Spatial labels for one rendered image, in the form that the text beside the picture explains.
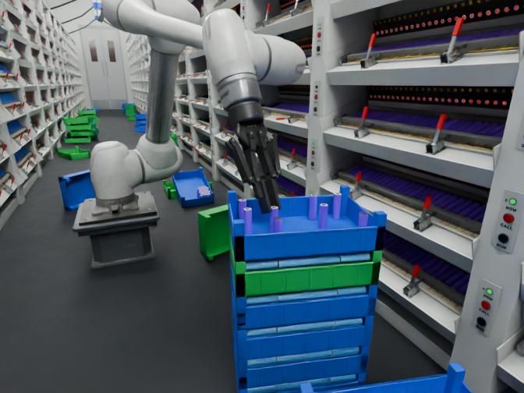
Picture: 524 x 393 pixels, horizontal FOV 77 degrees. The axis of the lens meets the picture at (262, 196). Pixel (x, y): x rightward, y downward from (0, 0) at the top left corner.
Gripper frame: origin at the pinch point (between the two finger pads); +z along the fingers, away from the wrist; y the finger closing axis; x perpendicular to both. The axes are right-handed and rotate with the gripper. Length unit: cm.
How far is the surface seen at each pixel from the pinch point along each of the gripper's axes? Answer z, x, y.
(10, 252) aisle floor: -7, -131, 48
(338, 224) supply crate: 10.6, 3.5, -15.4
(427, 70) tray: -18.6, 22.8, -37.3
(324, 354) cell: 37.7, -0.3, -4.1
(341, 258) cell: 16.1, 10.7, -5.7
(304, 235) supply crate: 9.0, 10.2, 1.7
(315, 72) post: -39, -18, -49
